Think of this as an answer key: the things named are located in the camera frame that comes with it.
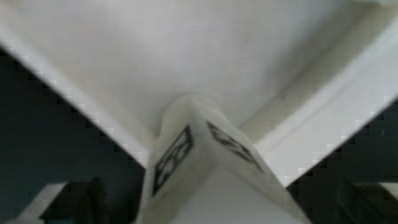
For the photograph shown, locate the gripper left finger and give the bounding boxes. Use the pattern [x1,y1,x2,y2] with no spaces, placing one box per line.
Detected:
[11,176,114,224]

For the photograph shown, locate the white square table top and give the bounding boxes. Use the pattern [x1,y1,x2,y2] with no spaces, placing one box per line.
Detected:
[0,0,398,183]

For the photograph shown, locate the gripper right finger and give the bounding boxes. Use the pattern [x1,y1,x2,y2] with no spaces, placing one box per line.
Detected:
[334,181,398,224]

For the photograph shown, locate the white table leg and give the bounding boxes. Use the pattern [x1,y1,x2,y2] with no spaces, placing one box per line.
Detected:
[135,94,311,224]

